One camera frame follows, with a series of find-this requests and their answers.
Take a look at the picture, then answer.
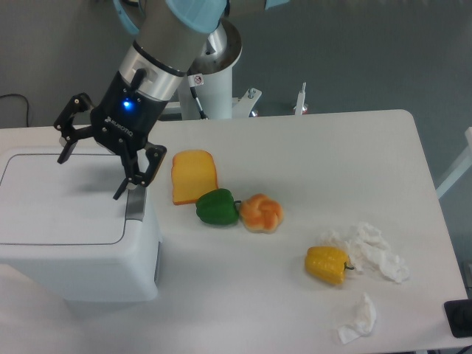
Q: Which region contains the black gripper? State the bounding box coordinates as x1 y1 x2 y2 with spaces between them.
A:
53 68 169 201

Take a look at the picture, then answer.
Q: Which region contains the white trash can lid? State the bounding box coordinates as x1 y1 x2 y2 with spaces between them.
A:
1 150 127 246

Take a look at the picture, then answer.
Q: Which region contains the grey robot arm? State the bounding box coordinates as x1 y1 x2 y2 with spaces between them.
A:
54 1 281 199

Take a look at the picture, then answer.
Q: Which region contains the orange toast slice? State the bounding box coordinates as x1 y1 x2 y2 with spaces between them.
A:
171 150 218 205

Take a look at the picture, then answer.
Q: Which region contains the green bell pepper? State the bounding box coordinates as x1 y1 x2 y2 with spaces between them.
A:
195 188 239 226

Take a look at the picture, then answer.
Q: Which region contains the braided bread roll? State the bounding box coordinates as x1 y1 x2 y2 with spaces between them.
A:
239 193 285 233

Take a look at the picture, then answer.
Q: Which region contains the yellow bell pepper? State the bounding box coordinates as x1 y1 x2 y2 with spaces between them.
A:
305 246 355 285

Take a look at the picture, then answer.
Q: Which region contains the large crumpled white tissue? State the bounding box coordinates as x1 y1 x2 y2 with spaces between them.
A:
319 222 410 284

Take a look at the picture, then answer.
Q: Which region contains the small crumpled white tissue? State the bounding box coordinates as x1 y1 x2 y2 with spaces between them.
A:
337 292 377 344

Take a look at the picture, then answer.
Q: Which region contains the black device at edge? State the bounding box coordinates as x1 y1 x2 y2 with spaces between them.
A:
444 299 471 338

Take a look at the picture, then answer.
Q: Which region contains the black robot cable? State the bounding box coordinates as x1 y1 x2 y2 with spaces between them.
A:
188 75 209 121

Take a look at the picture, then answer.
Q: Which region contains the black floor cable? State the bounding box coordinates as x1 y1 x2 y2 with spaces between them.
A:
0 94 35 128

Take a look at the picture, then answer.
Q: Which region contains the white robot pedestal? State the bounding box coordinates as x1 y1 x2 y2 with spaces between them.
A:
164 19 262 120

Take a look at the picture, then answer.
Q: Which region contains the white levelling foot post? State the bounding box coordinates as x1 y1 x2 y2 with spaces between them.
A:
294 82 308 116

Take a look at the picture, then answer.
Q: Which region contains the white frame at right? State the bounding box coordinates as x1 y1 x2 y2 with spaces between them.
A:
436 127 471 199

